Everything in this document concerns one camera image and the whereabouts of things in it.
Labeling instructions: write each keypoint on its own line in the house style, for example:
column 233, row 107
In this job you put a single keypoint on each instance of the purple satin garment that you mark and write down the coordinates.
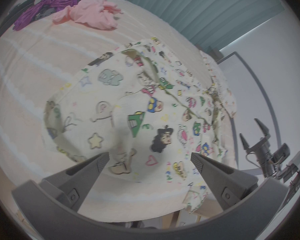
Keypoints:
column 55, row 1

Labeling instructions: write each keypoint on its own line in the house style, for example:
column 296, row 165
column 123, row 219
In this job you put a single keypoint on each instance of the white printed pyjama top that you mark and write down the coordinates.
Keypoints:
column 130, row 104

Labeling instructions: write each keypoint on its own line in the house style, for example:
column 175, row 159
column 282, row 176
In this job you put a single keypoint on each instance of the bed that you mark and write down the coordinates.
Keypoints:
column 27, row 84

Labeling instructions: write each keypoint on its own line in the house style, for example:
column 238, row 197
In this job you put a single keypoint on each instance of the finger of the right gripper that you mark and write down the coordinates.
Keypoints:
column 263, row 131
column 245, row 144

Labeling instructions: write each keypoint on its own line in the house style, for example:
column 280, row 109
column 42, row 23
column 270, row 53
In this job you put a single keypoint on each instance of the pink garment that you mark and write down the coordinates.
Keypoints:
column 92, row 11

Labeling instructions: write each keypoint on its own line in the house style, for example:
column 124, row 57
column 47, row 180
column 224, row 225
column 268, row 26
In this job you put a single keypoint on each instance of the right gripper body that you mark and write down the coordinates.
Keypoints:
column 263, row 151

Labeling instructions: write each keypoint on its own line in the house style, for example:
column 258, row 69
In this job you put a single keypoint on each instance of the black garment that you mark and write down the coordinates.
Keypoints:
column 25, row 4

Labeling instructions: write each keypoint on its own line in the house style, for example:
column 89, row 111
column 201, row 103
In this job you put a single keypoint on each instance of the blue-green curtain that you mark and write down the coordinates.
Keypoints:
column 202, row 11

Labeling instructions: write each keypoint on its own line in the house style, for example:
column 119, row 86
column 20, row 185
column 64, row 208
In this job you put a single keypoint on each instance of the dark grey garment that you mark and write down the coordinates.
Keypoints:
column 43, row 13

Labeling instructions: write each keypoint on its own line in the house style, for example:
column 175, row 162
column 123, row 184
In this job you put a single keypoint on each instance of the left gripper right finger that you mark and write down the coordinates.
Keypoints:
column 220, row 179

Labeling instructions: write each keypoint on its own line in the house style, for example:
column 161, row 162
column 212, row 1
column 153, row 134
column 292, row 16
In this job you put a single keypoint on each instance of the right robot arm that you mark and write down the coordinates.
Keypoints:
column 293, row 162

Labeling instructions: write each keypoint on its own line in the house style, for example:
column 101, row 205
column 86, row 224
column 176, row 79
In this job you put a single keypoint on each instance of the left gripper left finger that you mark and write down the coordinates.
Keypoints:
column 80, row 179

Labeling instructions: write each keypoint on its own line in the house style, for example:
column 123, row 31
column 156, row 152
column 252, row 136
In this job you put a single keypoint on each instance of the white printed pillow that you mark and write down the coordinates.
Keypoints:
column 222, row 89

